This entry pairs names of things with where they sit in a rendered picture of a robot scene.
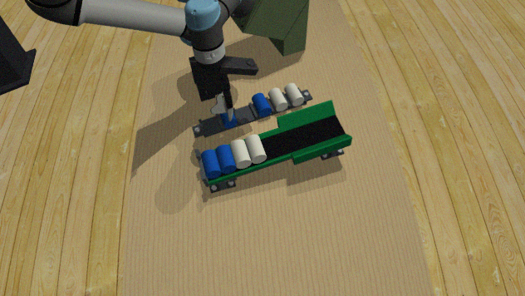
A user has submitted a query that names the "white cylinder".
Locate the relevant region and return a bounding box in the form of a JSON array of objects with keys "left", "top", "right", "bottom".
[
  {"left": 230, "top": 140, "right": 252, "bottom": 169},
  {"left": 284, "top": 83, "right": 304, "bottom": 106},
  {"left": 268, "top": 88, "right": 288, "bottom": 111},
  {"left": 245, "top": 135, "right": 267, "bottom": 164}
]

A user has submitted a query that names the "dark grey slotted rack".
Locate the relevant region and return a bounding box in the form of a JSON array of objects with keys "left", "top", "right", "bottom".
[{"left": 202, "top": 93, "right": 297, "bottom": 137}]

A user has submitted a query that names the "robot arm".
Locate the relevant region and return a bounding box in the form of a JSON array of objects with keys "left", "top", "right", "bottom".
[{"left": 25, "top": 0, "right": 259, "bottom": 76}]

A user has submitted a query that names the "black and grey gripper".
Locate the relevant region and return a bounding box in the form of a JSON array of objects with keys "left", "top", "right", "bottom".
[{"left": 189, "top": 54, "right": 233, "bottom": 121}]

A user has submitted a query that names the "blue plastic bar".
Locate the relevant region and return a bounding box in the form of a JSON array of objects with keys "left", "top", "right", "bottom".
[
  {"left": 219, "top": 113, "right": 238, "bottom": 128},
  {"left": 252, "top": 93, "right": 272, "bottom": 117},
  {"left": 201, "top": 150, "right": 222, "bottom": 179},
  {"left": 215, "top": 145, "right": 237, "bottom": 174}
]

